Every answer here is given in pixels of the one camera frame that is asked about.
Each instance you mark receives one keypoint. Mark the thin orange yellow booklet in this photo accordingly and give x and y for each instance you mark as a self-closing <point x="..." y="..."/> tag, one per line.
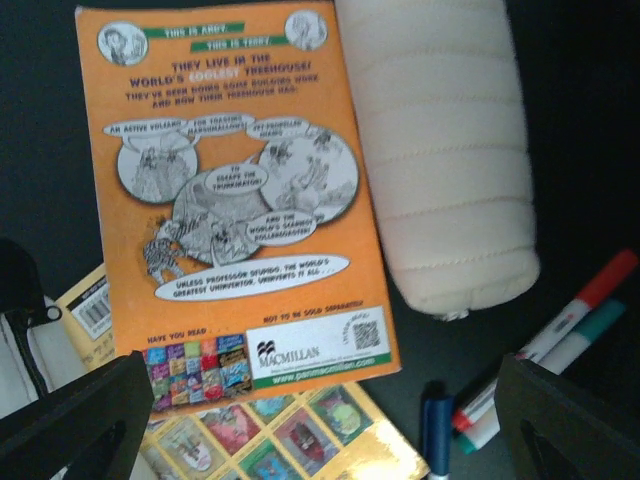
<point x="331" y="433"/>

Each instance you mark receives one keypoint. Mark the red cap marker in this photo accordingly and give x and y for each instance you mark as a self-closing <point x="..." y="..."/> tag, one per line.
<point x="596" y="290"/>

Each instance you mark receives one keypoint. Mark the green cap marker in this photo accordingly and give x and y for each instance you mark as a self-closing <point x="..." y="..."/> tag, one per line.
<point x="573" y="345"/>

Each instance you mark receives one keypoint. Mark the blue cap marker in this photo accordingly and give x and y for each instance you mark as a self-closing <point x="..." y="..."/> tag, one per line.
<point x="437" y="410"/>

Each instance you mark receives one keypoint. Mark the cream fabric pencil case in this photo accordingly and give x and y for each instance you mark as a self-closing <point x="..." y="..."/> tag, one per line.
<point x="440" y="113"/>

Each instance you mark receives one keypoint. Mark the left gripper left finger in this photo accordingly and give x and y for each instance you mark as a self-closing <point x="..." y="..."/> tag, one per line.
<point x="92" y="426"/>

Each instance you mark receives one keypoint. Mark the orange thick book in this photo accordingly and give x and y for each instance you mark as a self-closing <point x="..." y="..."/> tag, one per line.
<point x="237" y="228"/>

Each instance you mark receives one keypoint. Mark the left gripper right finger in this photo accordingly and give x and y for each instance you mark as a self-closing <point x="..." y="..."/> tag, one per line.
<point x="556" y="430"/>

